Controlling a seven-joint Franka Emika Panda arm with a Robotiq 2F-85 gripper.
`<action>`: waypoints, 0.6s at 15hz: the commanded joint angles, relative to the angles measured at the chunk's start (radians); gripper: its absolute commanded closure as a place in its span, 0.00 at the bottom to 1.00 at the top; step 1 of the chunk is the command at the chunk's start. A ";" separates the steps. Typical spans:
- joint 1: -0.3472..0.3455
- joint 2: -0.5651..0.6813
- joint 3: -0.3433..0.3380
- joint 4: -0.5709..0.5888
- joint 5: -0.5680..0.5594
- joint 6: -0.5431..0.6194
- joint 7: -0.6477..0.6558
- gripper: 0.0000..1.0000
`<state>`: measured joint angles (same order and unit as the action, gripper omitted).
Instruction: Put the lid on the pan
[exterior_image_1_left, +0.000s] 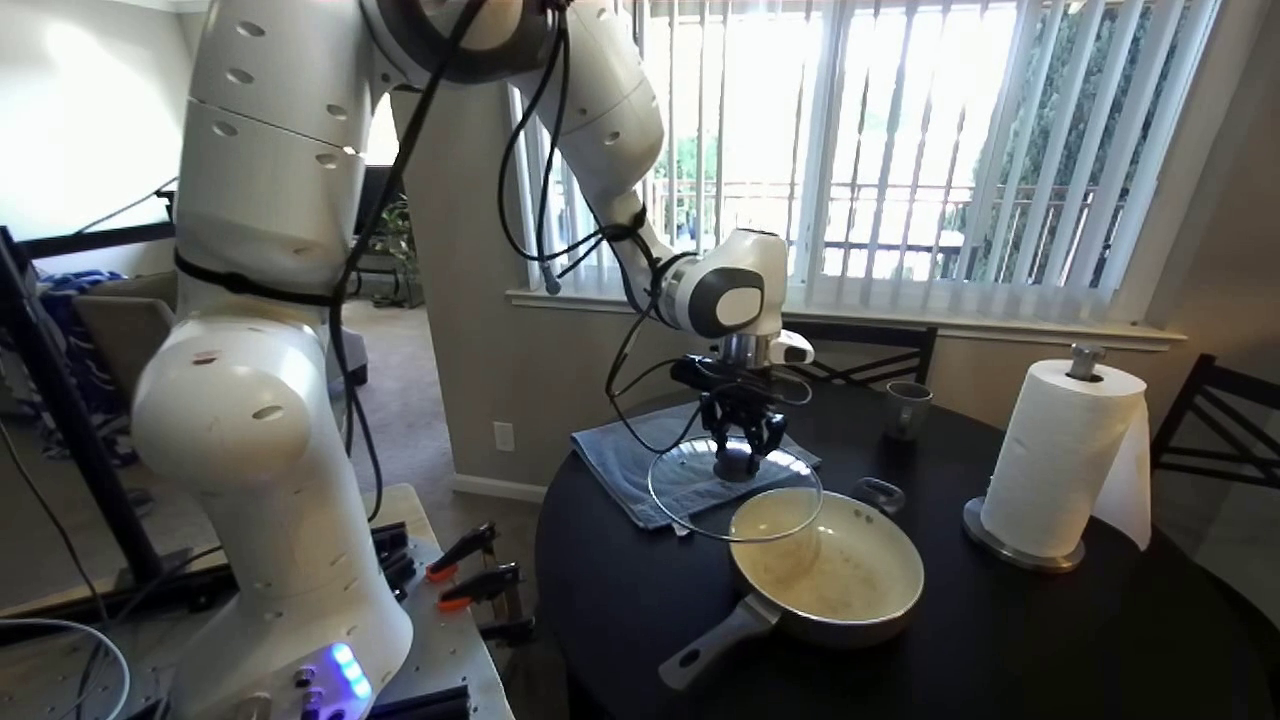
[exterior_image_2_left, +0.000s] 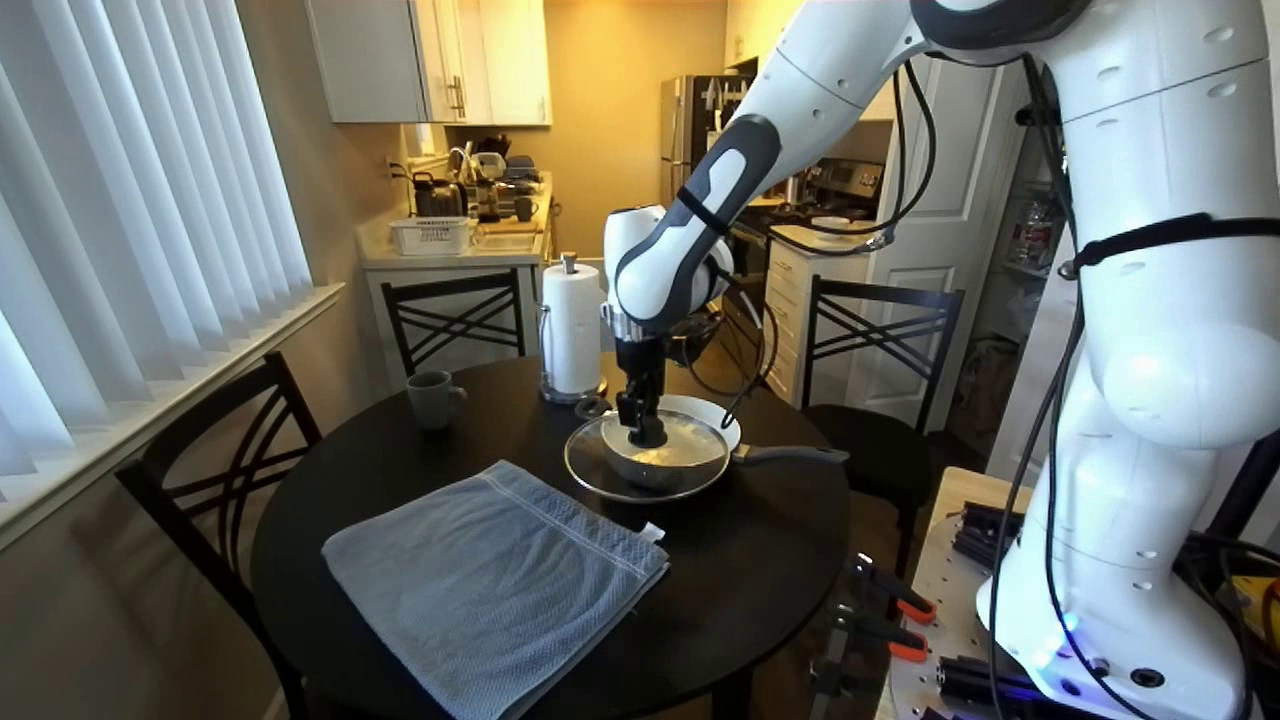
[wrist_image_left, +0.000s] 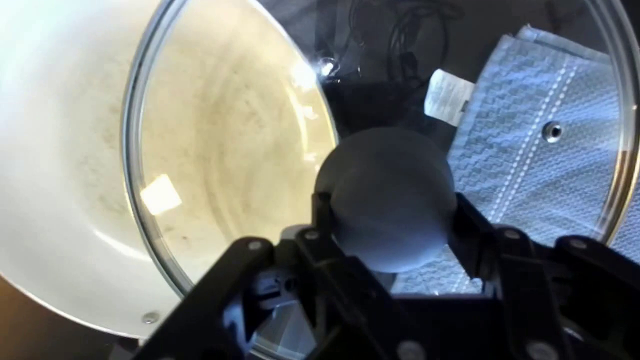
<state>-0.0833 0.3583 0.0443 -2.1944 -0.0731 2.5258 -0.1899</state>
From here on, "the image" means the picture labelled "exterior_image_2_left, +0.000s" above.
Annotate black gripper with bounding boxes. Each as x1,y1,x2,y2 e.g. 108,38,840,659
614,332,673,448

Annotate glass lid with steel rim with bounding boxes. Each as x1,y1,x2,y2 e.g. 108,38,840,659
559,406,738,510

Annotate white-lined frying pan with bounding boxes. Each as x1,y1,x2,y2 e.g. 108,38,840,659
595,391,851,495

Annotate white paper towel roll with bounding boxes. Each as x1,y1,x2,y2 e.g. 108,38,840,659
537,250,614,407
537,259,607,400

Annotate white drawer cabinet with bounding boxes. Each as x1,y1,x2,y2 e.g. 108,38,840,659
766,225,887,413

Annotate dark grey mug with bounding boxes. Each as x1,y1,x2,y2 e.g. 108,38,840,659
405,367,474,432

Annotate light blue towel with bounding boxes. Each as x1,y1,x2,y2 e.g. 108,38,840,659
316,455,673,720

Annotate white kitchen counter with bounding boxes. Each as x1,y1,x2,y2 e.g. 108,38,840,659
358,213,554,391

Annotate clear plastic container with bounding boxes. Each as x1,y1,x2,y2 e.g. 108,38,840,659
389,213,480,259

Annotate stainless steel fridge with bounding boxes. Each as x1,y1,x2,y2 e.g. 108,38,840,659
658,72,754,206

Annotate light wooden robot stand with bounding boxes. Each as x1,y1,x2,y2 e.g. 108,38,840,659
874,466,1280,720

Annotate black coffee maker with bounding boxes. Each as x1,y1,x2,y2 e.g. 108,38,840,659
407,166,474,225

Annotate black clamp with orange tips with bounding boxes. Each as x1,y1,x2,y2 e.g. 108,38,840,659
836,618,933,672
851,551,941,633

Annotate white upper kitchen cabinet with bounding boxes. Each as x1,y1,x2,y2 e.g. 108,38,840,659
302,0,558,134

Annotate white panel door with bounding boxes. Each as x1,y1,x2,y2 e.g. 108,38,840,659
874,51,1031,432

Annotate white window sill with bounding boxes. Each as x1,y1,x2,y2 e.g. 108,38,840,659
0,279,354,551

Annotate white vertical blinds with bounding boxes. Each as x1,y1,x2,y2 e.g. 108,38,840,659
0,0,319,480

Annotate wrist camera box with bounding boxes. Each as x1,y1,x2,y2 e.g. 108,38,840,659
664,311,733,373

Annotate black body cable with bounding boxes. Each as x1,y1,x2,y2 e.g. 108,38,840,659
980,51,1127,720

